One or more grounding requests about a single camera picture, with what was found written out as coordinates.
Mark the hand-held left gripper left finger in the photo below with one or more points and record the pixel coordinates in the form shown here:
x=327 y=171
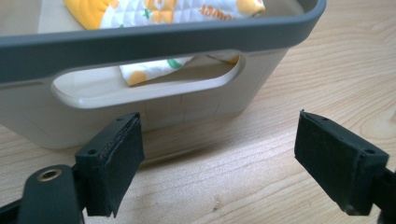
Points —
x=107 y=168

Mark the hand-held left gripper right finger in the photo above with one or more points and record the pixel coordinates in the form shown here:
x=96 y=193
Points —
x=336 y=165

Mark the beige plastic basket grey rim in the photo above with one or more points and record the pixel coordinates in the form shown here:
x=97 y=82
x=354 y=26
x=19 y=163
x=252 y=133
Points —
x=155 y=40

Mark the yellow white snack packet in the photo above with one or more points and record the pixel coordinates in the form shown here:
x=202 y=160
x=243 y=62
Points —
x=162 y=12

